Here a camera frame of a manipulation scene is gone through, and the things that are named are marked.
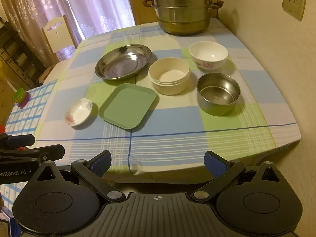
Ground checkered tablecloth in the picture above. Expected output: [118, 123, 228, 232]
[35, 17, 302, 176]

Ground purple lace curtain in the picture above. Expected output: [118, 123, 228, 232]
[0, 0, 136, 65]

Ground beige wall socket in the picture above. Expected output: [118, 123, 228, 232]
[282, 0, 307, 22]

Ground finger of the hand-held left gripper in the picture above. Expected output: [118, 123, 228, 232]
[0, 134, 35, 149]
[0, 144, 65, 164]

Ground green square plastic plate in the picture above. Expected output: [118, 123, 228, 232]
[99, 83, 157, 129]

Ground cream plastic bowl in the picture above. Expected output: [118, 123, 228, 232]
[148, 57, 190, 95]

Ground green and purple cups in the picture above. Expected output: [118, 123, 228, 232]
[13, 88, 31, 108]

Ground small floral ceramic dish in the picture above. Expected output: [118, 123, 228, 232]
[65, 98, 94, 127]

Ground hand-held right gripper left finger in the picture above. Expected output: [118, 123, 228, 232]
[30, 150, 126, 203]

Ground wooden chair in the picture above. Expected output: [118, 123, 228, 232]
[41, 15, 78, 63]

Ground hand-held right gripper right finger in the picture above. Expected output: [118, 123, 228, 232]
[191, 150, 287, 203]

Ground white floral ceramic bowl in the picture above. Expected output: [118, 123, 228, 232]
[189, 41, 229, 71]

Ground stainless steel steamer pot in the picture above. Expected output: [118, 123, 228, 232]
[141, 0, 225, 35]

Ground dark shelf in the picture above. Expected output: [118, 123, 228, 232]
[0, 17, 47, 89]

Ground brown round stool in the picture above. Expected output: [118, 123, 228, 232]
[38, 65, 53, 83]

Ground large stainless steel bowl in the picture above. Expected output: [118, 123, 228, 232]
[95, 44, 152, 80]

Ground blue grid patterned cloth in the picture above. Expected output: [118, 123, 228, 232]
[0, 80, 58, 203]

